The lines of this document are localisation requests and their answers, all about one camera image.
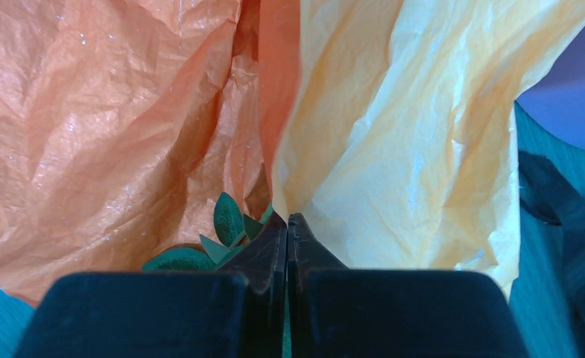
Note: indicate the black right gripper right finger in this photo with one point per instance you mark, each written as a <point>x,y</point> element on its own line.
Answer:
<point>344,312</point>

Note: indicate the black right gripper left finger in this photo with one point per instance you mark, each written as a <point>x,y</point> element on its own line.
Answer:
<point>234,311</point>

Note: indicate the orange flower bouquet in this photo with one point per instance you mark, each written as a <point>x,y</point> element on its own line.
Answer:
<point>234,231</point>

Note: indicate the orange yellow wrapping paper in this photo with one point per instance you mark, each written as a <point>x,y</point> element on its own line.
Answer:
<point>388,124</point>

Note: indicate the black printed ribbon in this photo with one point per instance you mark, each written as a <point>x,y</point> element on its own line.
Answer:
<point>557,203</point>

